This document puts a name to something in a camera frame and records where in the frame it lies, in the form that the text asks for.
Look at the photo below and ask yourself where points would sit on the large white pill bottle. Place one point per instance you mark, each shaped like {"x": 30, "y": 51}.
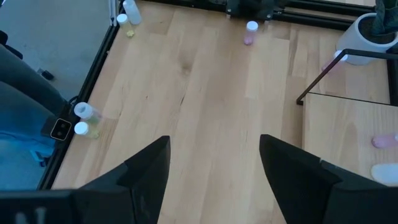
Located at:
{"x": 385, "y": 174}
{"x": 132, "y": 11}

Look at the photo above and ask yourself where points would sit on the black chair caster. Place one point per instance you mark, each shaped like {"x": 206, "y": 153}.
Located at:
{"x": 46, "y": 74}

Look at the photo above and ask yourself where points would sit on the small bottle with yellow pills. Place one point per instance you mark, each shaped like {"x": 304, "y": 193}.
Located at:
{"x": 82, "y": 129}
{"x": 124, "y": 23}

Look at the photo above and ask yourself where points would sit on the large bottle with mixed pills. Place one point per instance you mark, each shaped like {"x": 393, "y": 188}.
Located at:
{"x": 84, "y": 110}

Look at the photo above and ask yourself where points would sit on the wooden shelf with black frame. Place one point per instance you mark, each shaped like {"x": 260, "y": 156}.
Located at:
{"x": 342, "y": 130}

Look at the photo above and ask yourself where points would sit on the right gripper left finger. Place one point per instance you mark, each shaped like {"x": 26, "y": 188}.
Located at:
{"x": 133, "y": 189}

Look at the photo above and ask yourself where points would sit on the white frame bracket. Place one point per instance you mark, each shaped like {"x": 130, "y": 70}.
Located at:
{"x": 112, "y": 12}

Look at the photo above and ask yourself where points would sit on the green plant in white pot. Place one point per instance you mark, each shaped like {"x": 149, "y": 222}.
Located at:
{"x": 363, "y": 37}

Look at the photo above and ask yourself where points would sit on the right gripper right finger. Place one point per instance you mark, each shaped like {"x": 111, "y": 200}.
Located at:
{"x": 304, "y": 189}

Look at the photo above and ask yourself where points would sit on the table-level camera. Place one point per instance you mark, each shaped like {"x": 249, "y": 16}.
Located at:
{"x": 60, "y": 129}

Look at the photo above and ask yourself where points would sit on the small bottle with pink pills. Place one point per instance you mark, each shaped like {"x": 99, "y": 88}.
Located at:
{"x": 250, "y": 31}
{"x": 384, "y": 140}
{"x": 330, "y": 65}

